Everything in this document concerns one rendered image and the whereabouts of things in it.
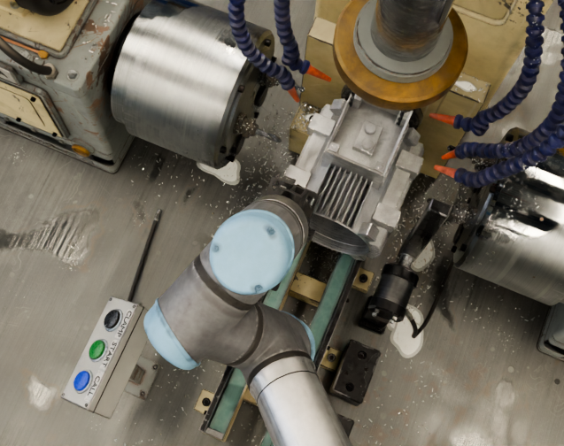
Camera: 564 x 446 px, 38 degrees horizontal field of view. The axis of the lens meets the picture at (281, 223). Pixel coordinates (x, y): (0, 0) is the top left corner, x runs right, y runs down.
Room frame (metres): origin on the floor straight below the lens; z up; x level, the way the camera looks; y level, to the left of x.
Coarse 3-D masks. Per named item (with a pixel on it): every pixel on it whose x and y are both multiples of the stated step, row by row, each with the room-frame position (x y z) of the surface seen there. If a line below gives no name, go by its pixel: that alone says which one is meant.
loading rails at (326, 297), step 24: (336, 264) 0.35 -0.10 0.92; (360, 264) 0.35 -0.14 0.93; (288, 288) 0.31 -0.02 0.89; (312, 288) 0.32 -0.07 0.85; (336, 288) 0.31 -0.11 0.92; (360, 288) 0.34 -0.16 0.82; (336, 312) 0.26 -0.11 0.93; (336, 360) 0.20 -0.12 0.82; (240, 384) 0.13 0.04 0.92; (216, 408) 0.09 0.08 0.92; (216, 432) 0.05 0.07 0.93
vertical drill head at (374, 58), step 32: (352, 0) 0.61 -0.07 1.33; (384, 0) 0.54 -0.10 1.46; (416, 0) 0.52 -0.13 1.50; (448, 0) 0.53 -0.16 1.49; (352, 32) 0.57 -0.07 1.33; (384, 32) 0.53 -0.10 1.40; (416, 32) 0.52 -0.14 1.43; (448, 32) 0.57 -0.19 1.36; (352, 64) 0.52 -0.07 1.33; (384, 64) 0.51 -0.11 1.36; (416, 64) 0.52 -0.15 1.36; (448, 64) 0.53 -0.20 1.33; (352, 96) 0.52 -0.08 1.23; (384, 96) 0.48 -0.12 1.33; (416, 96) 0.48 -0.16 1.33
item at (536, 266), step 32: (512, 128) 0.56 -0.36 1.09; (480, 160) 0.51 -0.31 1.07; (480, 192) 0.47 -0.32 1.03; (512, 192) 0.43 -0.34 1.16; (544, 192) 0.43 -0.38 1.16; (480, 224) 0.38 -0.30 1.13; (512, 224) 0.38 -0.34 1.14; (544, 224) 0.38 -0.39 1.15; (480, 256) 0.34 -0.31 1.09; (512, 256) 0.34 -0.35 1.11; (544, 256) 0.34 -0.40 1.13; (512, 288) 0.31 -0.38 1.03; (544, 288) 0.31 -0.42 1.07
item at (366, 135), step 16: (352, 112) 0.55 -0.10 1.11; (368, 112) 0.55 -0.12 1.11; (384, 112) 0.56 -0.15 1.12; (336, 128) 0.51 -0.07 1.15; (352, 128) 0.52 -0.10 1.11; (368, 128) 0.52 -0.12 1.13; (384, 128) 0.53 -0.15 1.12; (400, 128) 0.53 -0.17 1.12; (336, 144) 0.48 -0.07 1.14; (352, 144) 0.50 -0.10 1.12; (368, 144) 0.49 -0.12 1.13; (384, 144) 0.50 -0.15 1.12; (400, 144) 0.52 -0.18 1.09; (336, 160) 0.46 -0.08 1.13; (352, 160) 0.46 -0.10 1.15; (368, 160) 0.47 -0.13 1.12; (384, 160) 0.48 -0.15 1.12; (368, 176) 0.44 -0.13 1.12; (384, 176) 0.46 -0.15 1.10
